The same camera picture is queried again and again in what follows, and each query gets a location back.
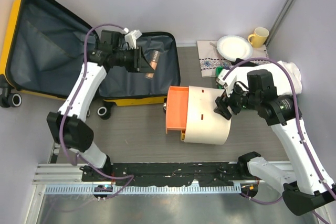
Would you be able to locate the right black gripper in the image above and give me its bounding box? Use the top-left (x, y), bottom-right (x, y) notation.
top-left (215, 81), bottom-right (258, 120)

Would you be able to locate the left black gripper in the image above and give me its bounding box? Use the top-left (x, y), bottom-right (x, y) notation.
top-left (113, 46), bottom-right (154, 73)

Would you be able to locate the white cylindrical bin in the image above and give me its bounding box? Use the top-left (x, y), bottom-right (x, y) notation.
top-left (182, 86), bottom-right (231, 145)

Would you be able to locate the green plastic tray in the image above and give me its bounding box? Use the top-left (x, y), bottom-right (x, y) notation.
top-left (215, 66), bottom-right (253, 111)

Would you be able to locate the black garment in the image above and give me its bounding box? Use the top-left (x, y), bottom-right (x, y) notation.
top-left (235, 57), bottom-right (259, 67)

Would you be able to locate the orange drawer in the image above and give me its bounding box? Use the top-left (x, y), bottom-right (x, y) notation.
top-left (165, 86), bottom-right (189, 133)

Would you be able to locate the white towel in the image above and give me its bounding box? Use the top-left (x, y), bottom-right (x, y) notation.
top-left (240, 61), bottom-right (302, 96)

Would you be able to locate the yellow Pikachu suitcase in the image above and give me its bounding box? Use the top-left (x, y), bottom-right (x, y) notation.
top-left (1, 0), bottom-right (181, 120)

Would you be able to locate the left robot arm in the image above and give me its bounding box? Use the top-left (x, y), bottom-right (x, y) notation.
top-left (47, 28), bottom-right (155, 182)

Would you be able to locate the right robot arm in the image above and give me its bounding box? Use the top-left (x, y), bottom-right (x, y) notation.
top-left (214, 69), bottom-right (335, 216)

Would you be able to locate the patterned white cloth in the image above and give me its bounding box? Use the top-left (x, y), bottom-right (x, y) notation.
top-left (196, 40), bottom-right (271, 78)

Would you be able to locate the silver fork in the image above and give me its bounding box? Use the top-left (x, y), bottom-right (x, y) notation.
top-left (209, 42), bottom-right (225, 66)

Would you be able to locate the white plate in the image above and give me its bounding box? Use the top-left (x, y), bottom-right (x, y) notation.
top-left (216, 35), bottom-right (253, 61)

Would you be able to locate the yellow mug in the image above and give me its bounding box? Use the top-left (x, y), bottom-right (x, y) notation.
top-left (247, 27), bottom-right (269, 48)

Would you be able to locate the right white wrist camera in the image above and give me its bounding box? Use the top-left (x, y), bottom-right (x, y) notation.
top-left (216, 67), bottom-right (243, 97)

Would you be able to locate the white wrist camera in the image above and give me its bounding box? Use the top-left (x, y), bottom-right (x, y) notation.
top-left (216, 67), bottom-right (243, 97)
top-left (123, 27), bottom-right (142, 49)

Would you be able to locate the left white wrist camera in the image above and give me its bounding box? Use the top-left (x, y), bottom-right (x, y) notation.
top-left (123, 27), bottom-right (142, 49)

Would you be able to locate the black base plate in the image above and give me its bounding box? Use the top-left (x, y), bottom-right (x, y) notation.
top-left (81, 161), bottom-right (263, 187)

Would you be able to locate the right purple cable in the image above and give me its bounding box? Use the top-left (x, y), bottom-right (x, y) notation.
top-left (222, 57), bottom-right (336, 224)

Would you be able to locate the aluminium frame rail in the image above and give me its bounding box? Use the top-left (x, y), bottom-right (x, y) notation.
top-left (33, 163), bottom-right (297, 195)

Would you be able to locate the right aluminium corner post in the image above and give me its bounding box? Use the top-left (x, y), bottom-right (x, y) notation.
top-left (265, 0), bottom-right (296, 47)

